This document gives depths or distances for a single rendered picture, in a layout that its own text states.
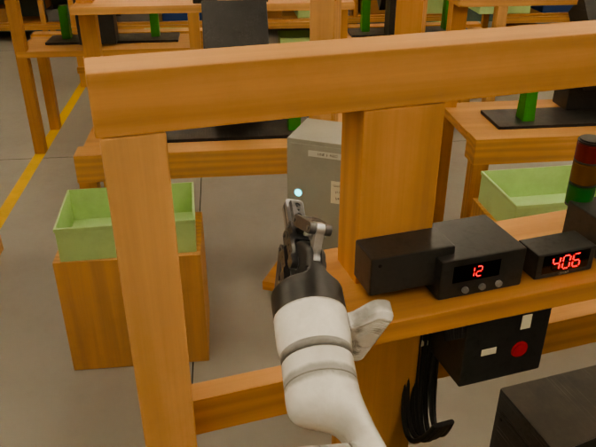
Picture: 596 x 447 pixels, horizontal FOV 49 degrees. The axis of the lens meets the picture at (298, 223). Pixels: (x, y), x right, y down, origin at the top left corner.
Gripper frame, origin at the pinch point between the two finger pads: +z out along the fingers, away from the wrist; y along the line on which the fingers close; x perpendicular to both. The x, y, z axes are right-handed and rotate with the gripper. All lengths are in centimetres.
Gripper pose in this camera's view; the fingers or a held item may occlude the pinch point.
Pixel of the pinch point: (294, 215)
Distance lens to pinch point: 76.0
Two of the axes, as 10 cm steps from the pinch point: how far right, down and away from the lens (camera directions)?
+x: 9.4, 1.3, 3.2
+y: -3.3, 6.5, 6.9
